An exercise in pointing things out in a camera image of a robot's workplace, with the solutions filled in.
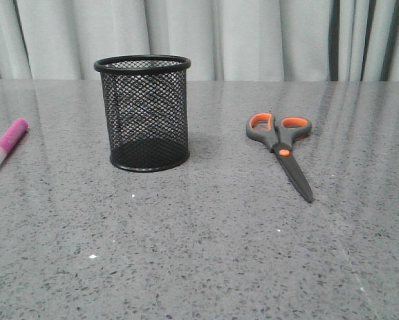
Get grey curtain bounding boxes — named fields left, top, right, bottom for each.
left=0, top=1, right=399, bottom=81

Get grey orange scissors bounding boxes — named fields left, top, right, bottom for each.
left=245, top=113, right=313, bottom=203

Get pink marker pen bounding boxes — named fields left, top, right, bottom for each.
left=0, top=118, right=29, bottom=166

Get black mesh pen holder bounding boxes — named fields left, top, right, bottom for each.
left=94, top=55, right=191, bottom=173

